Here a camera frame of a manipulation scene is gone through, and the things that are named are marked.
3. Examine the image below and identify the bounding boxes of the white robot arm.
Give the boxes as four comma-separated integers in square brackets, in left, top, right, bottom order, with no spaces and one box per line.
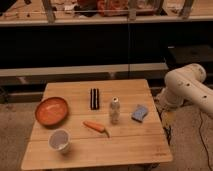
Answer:
[158,63,213,118]

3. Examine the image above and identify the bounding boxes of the clear plastic bottle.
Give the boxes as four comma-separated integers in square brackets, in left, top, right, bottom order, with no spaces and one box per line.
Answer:
[109,97,120,124]

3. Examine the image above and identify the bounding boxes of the long wooden shelf bench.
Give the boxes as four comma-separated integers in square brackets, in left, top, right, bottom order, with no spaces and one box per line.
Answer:
[0,63,168,77]

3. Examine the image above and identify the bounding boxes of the wooden table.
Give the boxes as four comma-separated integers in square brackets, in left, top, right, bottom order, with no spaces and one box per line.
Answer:
[21,79,172,171]

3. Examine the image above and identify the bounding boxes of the orange carrot toy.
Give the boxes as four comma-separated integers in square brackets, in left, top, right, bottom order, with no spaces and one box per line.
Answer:
[83,121,110,137]

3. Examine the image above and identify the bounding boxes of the blue sponge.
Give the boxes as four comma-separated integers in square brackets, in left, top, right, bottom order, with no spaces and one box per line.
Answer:
[131,105,149,123]

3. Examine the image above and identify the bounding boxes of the orange bowl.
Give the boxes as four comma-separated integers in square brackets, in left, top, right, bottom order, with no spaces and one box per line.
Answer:
[35,97,69,126]

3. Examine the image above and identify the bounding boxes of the white paper cup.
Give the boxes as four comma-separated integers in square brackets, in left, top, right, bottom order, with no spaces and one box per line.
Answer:
[48,129,70,154]

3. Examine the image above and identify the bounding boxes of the black cable on floor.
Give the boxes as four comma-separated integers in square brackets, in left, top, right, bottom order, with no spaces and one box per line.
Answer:
[197,111,213,171]

